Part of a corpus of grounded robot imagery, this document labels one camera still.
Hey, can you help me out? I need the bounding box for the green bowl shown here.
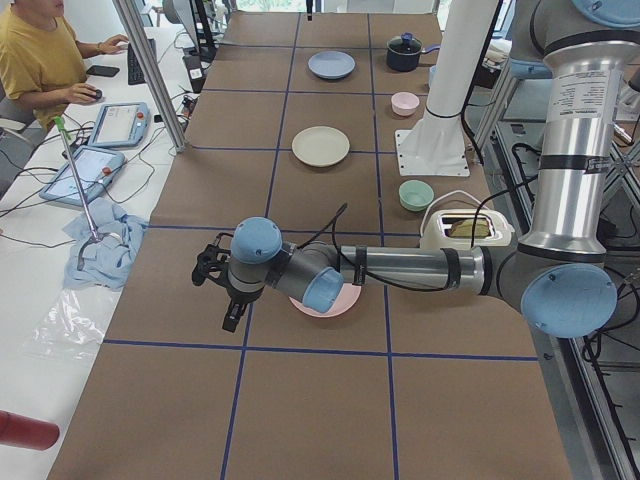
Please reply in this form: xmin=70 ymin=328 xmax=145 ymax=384
xmin=398 ymin=179 xmax=434 ymax=212

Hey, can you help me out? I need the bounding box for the person in yellow shirt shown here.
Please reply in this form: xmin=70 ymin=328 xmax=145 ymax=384
xmin=1 ymin=0 xmax=129 ymax=130

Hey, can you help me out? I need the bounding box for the grabber stick with green tip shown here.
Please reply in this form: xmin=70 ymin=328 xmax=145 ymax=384
xmin=54 ymin=116 xmax=124 ymax=271

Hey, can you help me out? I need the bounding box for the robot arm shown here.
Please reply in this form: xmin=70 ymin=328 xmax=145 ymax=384
xmin=192 ymin=1 xmax=639 ymax=338

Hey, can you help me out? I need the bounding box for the beige plate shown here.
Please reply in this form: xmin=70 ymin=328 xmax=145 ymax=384
xmin=291 ymin=126 xmax=350 ymax=168

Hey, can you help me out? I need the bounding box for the aluminium frame post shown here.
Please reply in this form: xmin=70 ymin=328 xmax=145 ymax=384
xmin=112 ymin=0 xmax=186 ymax=153

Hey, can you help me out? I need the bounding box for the light blue cup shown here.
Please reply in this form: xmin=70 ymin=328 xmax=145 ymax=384
xmin=428 ymin=65 xmax=437 ymax=90

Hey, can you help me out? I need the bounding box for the light blue cloth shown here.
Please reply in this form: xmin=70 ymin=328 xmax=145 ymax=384
xmin=63 ymin=198 xmax=148 ymax=290

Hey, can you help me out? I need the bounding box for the upper teach pendant tablet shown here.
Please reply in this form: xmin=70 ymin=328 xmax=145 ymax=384
xmin=88 ymin=102 xmax=149 ymax=148

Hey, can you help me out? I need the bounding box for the lower teach pendant tablet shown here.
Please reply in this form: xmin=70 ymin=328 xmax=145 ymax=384
xmin=39 ymin=146 xmax=125 ymax=207

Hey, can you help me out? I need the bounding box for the blue plate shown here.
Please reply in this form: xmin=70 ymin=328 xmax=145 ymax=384
xmin=308 ymin=50 xmax=356 ymax=80

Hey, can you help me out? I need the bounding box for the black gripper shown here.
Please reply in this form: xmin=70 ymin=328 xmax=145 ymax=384
xmin=192 ymin=233 xmax=261 ymax=332

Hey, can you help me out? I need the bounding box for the red cylinder bottle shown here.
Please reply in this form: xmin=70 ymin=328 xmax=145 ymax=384
xmin=1 ymin=411 xmax=60 ymax=451

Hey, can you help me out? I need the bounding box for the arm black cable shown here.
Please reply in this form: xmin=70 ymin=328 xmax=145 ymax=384
xmin=294 ymin=179 xmax=541 ymax=293

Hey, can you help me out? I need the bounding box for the black keyboard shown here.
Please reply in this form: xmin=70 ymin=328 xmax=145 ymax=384
xmin=127 ymin=38 xmax=157 ymax=86

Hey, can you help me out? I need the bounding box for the pink plate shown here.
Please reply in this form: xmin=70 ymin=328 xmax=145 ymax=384
xmin=288 ymin=283 xmax=361 ymax=319

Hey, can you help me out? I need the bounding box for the pink bowl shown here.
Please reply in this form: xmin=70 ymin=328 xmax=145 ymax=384
xmin=391 ymin=91 xmax=421 ymax=117

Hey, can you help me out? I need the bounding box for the cream toaster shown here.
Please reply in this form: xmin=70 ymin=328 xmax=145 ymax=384
xmin=419 ymin=190 xmax=515 ymax=250

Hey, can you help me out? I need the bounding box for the teach pendant tablet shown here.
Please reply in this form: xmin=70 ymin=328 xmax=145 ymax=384
xmin=88 ymin=102 xmax=149 ymax=148
xmin=39 ymin=146 xmax=125 ymax=207

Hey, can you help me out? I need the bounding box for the black smartphone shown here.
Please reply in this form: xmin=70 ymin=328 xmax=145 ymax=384
xmin=86 ymin=65 xmax=120 ymax=78

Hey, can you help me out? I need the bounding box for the dark blue pot with lid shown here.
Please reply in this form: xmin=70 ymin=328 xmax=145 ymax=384
xmin=386 ymin=32 xmax=441 ymax=72

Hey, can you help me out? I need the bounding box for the toast slice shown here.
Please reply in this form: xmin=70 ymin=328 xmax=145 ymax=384
xmin=448 ymin=218 xmax=491 ymax=239

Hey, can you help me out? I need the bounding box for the clear plastic bag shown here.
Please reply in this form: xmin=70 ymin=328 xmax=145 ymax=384
xmin=23 ymin=286 xmax=121 ymax=365

